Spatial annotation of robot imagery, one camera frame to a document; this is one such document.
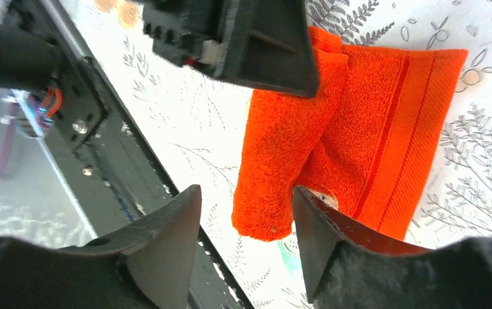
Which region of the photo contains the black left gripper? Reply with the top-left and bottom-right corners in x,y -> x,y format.
141,0 -> 320,98

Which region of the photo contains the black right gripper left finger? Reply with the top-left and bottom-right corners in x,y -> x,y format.
0,185 -> 202,308

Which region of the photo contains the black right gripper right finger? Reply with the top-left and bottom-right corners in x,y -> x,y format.
292,186 -> 492,308

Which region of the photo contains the orange red towel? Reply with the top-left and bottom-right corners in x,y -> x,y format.
232,27 -> 468,241

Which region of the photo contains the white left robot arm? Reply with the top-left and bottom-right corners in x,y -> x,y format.
0,1 -> 320,98

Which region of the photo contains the green oval towel tag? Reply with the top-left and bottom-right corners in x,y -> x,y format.
277,238 -> 302,279

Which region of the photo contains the floral pattern table mat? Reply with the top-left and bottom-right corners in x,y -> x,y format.
69,1 -> 492,308

